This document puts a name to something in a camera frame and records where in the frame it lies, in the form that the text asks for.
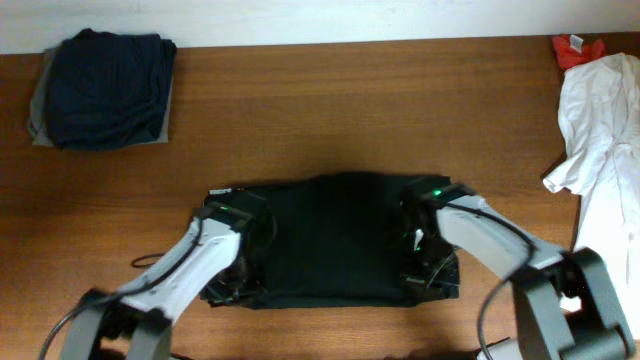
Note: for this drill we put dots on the folded navy garment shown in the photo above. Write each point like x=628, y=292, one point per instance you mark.
x=107, y=91

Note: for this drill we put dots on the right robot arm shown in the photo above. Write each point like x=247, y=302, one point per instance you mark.
x=565, y=303

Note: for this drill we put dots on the red garment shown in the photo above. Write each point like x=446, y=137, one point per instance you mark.
x=571, y=51

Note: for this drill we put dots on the white garment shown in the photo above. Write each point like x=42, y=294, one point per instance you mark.
x=598, y=117

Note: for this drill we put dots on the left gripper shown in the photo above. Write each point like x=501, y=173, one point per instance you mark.
x=232, y=282

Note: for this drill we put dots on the black t-shirt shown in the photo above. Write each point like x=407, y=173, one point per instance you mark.
x=337, y=241

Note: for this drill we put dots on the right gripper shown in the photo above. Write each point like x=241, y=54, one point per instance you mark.
x=431, y=262

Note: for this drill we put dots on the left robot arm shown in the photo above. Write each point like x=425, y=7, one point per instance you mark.
x=145, y=310

